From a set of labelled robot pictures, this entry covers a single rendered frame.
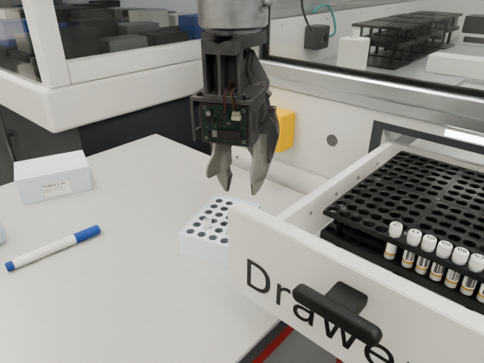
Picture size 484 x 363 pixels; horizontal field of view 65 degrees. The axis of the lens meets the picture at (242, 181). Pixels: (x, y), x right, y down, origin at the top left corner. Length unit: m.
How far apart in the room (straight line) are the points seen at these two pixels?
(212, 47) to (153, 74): 0.72
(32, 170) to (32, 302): 0.30
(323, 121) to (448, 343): 0.46
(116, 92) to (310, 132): 0.55
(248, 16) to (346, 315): 0.29
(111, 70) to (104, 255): 0.55
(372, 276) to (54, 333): 0.38
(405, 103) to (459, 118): 0.08
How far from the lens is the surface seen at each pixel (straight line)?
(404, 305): 0.32
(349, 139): 0.68
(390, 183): 0.52
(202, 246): 0.57
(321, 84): 0.69
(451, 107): 0.61
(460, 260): 0.41
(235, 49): 0.40
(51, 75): 0.98
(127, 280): 0.57
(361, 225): 0.43
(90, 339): 0.52
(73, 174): 0.79
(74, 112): 1.01
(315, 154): 0.73
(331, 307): 0.32
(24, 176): 0.80
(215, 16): 0.41
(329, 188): 0.50
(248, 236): 0.39
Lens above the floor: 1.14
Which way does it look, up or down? 29 degrees down
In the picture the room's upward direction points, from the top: straight up
